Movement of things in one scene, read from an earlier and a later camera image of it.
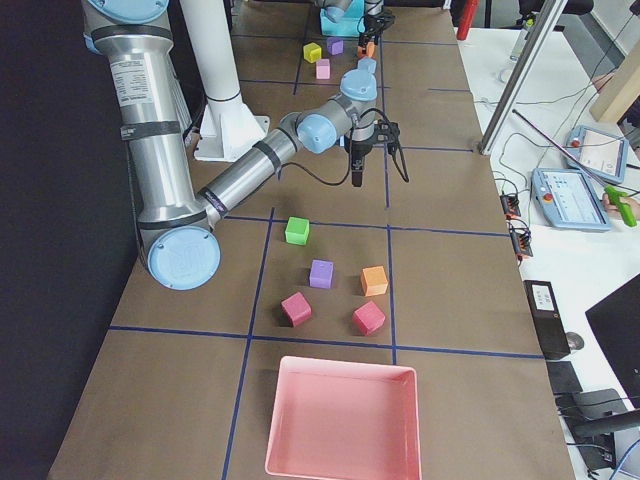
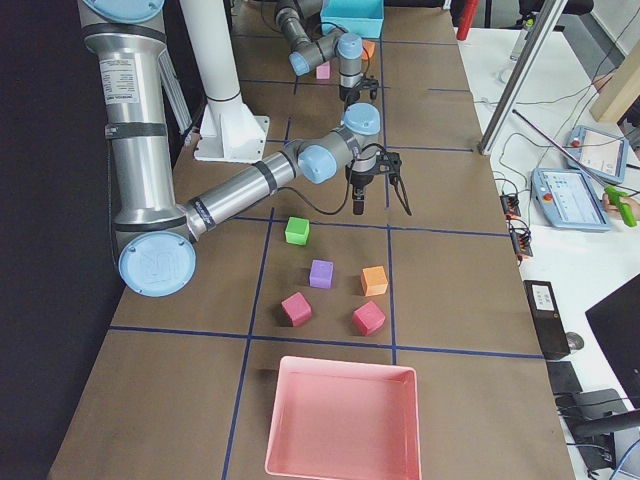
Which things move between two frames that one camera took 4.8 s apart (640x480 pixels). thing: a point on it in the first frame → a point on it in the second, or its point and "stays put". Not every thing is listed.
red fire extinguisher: x=467 y=14 stays put
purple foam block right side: x=321 y=273 stays put
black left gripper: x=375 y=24 → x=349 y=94
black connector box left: x=510 y=206 stays put
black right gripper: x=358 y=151 → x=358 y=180
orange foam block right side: x=374 y=281 stays put
